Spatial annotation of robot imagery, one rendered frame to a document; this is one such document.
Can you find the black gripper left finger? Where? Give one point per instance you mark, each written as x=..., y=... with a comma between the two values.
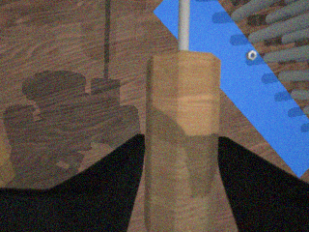
x=98, y=199

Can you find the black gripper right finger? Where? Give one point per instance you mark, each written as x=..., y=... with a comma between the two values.
x=263, y=197

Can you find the small silver hex nut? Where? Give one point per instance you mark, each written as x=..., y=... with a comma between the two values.
x=253, y=55

